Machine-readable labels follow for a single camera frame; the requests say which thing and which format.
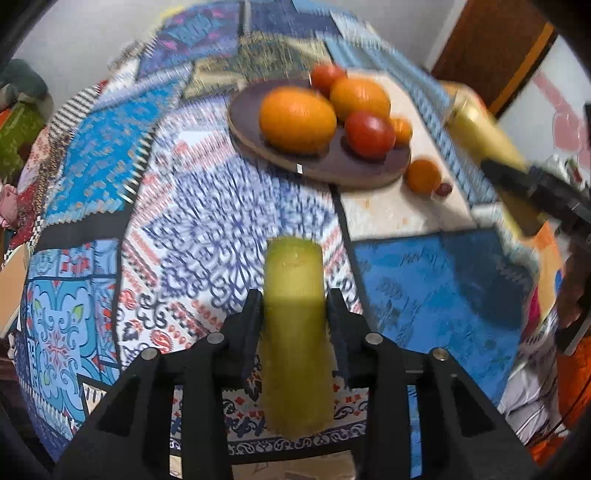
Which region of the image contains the patchwork blanket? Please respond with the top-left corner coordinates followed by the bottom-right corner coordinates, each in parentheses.
top-left (9, 0), bottom-right (555, 464)

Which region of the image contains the brown wooden plate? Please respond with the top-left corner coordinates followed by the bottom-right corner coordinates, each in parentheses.
top-left (227, 79), bottom-right (413, 189)

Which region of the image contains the grey cushion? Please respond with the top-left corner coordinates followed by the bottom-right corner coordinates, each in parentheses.
top-left (0, 59), bottom-right (49, 104)

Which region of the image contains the large orange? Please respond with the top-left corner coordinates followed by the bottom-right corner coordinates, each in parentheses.
top-left (259, 88), bottom-right (338, 155)

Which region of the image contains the cardboard box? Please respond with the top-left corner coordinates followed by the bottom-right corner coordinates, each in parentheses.
top-left (0, 242), bottom-right (31, 334)

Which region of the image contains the pink plush toy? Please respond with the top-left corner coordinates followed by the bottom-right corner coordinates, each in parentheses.
top-left (0, 182), bottom-right (19, 229)

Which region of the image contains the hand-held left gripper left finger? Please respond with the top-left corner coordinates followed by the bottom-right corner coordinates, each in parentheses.
top-left (53, 290), bottom-right (264, 480)

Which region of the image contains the small tangerine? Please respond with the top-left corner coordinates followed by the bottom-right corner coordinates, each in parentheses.
top-left (406, 158), bottom-right (443, 193)
top-left (389, 117), bottom-right (413, 145)

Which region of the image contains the white patterned cloth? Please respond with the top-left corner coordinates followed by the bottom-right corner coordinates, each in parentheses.
top-left (499, 314), bottom-right (565, 445)

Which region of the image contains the red tomato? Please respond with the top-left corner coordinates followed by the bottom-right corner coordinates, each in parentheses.
top-left (344, 111), bottom-right (397, 159)
top-left (310, 64), bottom-right (348, 97)

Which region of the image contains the wooden door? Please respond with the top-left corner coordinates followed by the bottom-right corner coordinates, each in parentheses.
top-left (431, 0), bottom-right (559, 118)

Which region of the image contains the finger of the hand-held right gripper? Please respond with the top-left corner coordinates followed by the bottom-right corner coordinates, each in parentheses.
top-left (480, 158), bottom-right (591, 234)

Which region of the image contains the orange cloth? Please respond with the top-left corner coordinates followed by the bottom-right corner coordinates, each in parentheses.
top-left (530, 350), bottom-right (591, 468)

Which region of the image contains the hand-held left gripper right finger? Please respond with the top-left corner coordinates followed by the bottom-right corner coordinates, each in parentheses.
top-left (325, 288), bottom-right (541, 480)

